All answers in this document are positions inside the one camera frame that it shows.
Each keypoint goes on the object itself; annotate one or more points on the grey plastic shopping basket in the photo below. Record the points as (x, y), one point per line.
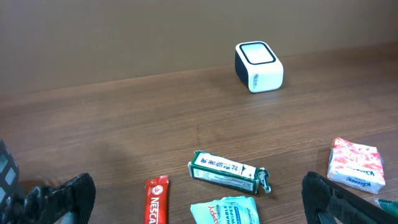
(9, 174)

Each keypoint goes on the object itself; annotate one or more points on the green white gum box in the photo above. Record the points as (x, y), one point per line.
(221, 171)

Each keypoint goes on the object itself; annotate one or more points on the red Nescafe coffee stick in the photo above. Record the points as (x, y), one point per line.
(156, 202)

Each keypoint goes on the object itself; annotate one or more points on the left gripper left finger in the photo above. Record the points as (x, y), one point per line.
(71, 202)

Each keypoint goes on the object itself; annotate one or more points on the red white tissue pack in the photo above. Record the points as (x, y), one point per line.
(356, 165)

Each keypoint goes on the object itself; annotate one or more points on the white barcode scanner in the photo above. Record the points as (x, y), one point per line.
(258, 67)

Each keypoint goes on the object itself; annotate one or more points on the green 3M gloves package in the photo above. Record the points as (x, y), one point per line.
(387, 205)

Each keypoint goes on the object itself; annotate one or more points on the teal wet wipes pack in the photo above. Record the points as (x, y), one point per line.
(228, 210)

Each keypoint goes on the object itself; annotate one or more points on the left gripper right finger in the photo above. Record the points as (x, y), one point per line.
(326, 202)

